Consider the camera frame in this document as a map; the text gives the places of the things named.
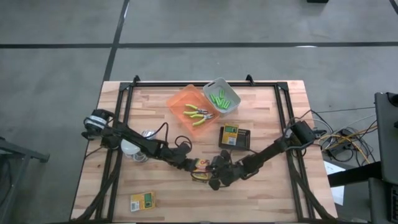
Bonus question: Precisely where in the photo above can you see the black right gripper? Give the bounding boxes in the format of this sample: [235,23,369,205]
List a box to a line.
[205,149,249,191]

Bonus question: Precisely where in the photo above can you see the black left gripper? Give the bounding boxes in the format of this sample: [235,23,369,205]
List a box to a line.
[172,143,205,174]

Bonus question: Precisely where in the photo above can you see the yellow red small box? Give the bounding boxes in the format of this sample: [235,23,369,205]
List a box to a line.
[190,157,213,184]

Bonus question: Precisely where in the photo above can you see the yellow green crayon box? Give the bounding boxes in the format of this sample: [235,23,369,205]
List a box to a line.
[129,191,156,213]
[221,123,240,146]

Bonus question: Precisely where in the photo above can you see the green-handled pliers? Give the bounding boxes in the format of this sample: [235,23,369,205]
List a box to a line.
[182,103,208,117]
[189,113,215,127]

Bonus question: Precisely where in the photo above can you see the orange translucent plastic bin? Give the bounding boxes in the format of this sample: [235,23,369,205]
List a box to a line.
[165,83,221,138]

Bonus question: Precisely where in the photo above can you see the white plastic bin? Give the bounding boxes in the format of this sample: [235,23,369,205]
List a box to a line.
[202,77,242,119]

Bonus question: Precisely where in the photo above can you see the white round table lamp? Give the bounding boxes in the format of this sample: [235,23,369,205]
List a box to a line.
[120,138,142,156]

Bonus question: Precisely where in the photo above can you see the white paper sheet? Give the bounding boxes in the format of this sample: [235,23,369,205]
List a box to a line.
[323,160,346,207]

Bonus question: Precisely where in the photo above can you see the black power strip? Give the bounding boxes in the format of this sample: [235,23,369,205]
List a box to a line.
[329,143,346,156]

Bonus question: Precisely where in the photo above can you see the black workstation desk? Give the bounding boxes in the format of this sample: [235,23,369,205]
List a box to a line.
[326,161,398,224]

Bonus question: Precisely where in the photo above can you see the large workstation monitor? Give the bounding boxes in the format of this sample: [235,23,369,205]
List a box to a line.
[374,91,398,185]

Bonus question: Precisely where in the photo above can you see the grey metal cart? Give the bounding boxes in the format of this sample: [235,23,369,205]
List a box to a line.
[0,136,50,224]

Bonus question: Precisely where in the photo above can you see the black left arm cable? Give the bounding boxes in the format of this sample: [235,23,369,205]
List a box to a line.
[146,121,193,153]

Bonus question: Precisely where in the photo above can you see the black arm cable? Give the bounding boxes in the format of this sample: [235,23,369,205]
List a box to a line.
[146,121,193,153]
[279,108,327,150]

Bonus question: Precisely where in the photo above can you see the white lamp cable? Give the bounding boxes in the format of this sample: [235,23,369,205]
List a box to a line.
[132,129,156,163]

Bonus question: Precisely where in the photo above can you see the black aluminium rig frame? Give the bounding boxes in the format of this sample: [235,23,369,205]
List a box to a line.
[70,74,340,224]

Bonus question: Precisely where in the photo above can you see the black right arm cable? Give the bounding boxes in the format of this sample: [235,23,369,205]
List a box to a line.
[279,108,327,150]

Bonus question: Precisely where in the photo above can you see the yellow cable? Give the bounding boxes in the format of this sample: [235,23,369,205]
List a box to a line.
[320,126,379,164]

